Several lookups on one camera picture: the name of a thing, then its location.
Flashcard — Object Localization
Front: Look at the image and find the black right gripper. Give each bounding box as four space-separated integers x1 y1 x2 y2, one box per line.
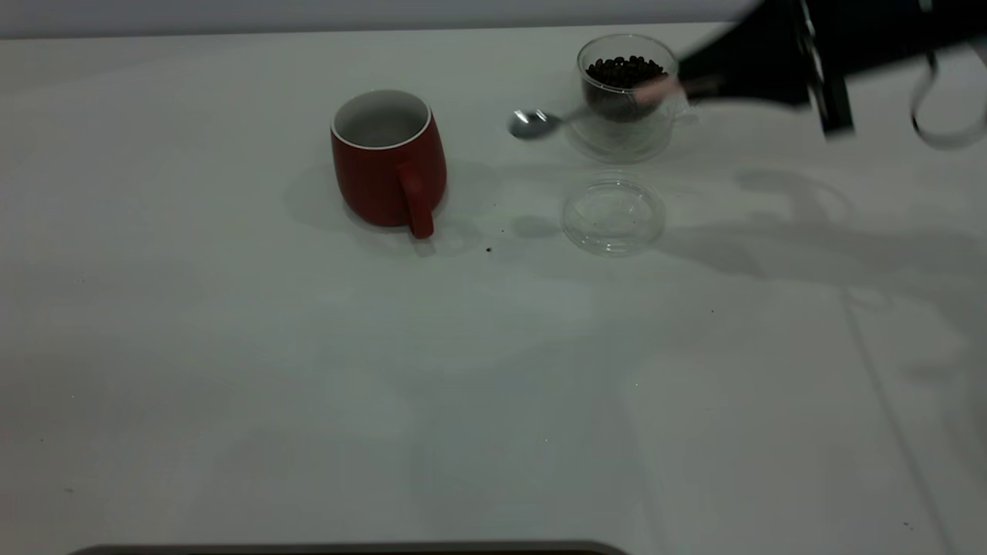
677 0 987 136

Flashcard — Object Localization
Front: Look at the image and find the pink-handled metal spoon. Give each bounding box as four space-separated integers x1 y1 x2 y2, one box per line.
508 73 689 141

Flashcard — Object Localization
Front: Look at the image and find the red ceramic mug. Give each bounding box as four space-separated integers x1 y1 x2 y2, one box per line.
331 89 448 240

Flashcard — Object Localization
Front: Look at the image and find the dark coffee beans pile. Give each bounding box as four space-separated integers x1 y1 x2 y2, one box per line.
586 55 669 123

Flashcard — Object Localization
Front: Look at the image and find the clear round glass lid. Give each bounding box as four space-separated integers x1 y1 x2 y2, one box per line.
561 179 667 257

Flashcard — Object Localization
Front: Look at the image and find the clear double-wall glass cup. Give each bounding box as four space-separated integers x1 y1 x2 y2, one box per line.
569 34 699 163

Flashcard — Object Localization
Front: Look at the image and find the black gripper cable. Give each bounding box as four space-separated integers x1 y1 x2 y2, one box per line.
910 46 987 151

